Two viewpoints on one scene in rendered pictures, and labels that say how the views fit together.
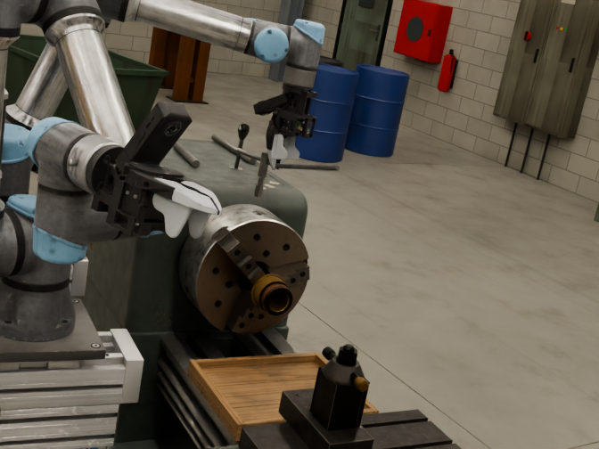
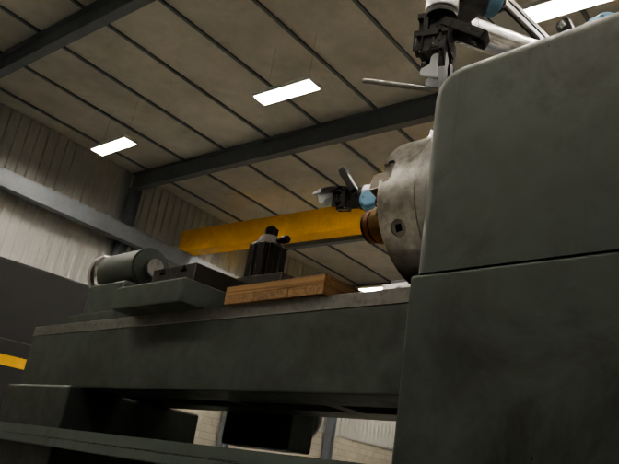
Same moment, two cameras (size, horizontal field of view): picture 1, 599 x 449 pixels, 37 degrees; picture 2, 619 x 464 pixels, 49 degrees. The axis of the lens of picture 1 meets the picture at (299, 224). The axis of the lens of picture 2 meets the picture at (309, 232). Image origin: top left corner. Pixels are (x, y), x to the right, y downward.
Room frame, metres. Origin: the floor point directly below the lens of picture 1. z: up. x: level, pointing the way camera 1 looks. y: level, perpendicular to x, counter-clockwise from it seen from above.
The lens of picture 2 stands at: (3.34, -0.43, 0.52)
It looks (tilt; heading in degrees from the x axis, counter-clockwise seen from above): 20 degrees up; 167
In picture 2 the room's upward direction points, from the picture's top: 9 degrees clockwise
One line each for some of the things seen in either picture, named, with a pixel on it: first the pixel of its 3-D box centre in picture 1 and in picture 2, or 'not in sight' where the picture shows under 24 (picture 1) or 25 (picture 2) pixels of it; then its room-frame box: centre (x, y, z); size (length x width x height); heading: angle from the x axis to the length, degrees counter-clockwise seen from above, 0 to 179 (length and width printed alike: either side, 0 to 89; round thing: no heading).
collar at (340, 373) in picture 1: (344, 368); (269, 242); (1.57, -0.14, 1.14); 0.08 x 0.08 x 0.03
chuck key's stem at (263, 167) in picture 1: (261, 175); not in sight; (2.17, 0.12, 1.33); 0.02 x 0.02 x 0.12
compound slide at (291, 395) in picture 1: (324, 424); (267, 289); (1.59, -0.12, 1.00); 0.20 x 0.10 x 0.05; 30
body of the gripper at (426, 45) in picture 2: (294, 111); (437, 36); (2.13, 0.06, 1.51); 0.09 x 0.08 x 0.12; 50
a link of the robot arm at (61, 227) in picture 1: (72, 219); not in sight; (1.19, 0.32, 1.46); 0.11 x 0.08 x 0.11; 139
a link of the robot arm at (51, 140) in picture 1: (68, 152); not in sight; (1.18, 0.33, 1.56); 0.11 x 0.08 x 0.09; 49
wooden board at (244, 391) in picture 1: (281, 392); (329, 314); (1.91, -0.03, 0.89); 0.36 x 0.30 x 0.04; 120
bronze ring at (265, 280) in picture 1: (271, 294); (386, 224); (2.02, 0.04, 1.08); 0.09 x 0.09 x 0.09; 30
